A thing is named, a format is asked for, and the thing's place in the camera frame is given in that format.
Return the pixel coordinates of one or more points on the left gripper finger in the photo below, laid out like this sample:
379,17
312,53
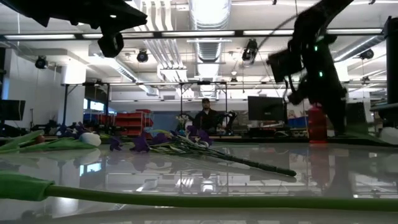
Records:
135,18

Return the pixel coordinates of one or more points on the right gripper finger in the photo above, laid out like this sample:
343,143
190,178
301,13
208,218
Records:
297,97
338,116

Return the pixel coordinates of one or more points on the small purple flower bunch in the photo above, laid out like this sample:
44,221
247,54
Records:
76,129

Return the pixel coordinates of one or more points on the large purple flower bunch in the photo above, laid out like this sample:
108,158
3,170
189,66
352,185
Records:
140,143

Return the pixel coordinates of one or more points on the white artificial tulip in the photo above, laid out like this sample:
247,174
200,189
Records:
186,200
90,139

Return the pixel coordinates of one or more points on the red artificial tulip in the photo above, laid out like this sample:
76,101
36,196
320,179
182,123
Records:
39,139

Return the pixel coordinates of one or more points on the background black robot arm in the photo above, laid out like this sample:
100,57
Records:
230,119

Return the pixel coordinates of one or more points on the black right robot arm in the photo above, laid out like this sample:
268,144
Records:
317,18

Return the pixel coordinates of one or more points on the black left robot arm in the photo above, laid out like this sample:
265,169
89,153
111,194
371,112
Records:
37,9

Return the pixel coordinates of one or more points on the red glass vase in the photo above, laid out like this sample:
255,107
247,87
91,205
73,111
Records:
317,127

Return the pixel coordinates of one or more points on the black panel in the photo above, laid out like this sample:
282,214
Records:
354,113

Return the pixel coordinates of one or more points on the blue storage bins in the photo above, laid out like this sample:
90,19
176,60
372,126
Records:
298,122

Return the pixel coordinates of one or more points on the black beam with light strips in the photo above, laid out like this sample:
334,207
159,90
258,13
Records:
157,34

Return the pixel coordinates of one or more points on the black computer monitor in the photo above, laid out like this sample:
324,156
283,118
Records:
12,109
265,108

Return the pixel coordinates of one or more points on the grey desk with laptop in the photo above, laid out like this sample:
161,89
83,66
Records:
385,108

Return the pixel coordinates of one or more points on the person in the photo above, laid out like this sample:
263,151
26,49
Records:
206,119

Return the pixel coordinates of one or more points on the red storage bin shelf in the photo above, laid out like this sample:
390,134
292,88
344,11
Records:
132,119

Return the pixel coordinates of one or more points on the background white flower bouquet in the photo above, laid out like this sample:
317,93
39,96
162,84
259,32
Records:
182,119

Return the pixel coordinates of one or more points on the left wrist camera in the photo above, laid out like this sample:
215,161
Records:
110,45

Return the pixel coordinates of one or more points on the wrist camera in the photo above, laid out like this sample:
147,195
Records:
110,45
284,66

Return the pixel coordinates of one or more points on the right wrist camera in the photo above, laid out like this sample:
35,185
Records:
284,66

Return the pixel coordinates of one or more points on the black ceiling-mounted camera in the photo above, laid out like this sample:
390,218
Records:
41,62
250,49
367,54
142,56

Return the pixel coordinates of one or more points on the black background rig frame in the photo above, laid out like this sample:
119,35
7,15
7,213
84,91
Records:
155,83

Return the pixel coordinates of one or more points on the black upright rig post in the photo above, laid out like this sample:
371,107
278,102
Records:
392,62

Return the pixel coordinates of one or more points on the silver ventilation duct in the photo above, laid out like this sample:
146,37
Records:
210,46

